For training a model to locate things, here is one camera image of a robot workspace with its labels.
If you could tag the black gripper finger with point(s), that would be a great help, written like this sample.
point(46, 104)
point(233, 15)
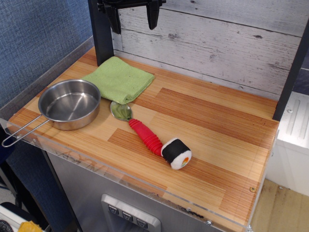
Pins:
point(152, 13)
point(113, 18)

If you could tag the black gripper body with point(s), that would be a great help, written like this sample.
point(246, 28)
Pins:
point(122, 4)

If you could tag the steel pan with wire handle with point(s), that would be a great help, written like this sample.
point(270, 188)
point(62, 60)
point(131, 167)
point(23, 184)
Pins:
point(67, 105)

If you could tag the green folded cloth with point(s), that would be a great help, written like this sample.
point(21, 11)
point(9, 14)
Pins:
point(118, 81)

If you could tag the clear acrylic table guard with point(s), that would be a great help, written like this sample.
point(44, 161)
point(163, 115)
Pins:
point(215, 191)

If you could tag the plush sushi roll toy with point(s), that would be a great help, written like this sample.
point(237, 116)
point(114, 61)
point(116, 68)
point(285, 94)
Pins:
point(176, 153)

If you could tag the steel cabinet with button panel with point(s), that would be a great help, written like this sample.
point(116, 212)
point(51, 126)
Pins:
point(106, 203)

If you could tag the white appliance at right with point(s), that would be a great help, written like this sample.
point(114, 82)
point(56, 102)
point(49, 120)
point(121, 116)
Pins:
point(288, 165)

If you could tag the yellow object at corner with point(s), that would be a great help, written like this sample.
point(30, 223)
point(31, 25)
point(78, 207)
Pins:
point(29, 226)

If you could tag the left black vertical post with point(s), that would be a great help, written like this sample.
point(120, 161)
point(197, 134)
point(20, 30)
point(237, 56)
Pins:
point(102, 34)

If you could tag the black vertical post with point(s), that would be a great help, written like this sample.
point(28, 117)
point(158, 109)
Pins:
point(102, 34)
point(293, 74)

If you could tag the spoon with red handle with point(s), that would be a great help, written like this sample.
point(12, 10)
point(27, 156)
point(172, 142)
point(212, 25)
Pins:
point(123, 112)

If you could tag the right black vertical post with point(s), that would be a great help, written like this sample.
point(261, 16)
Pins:
point(293, 74)

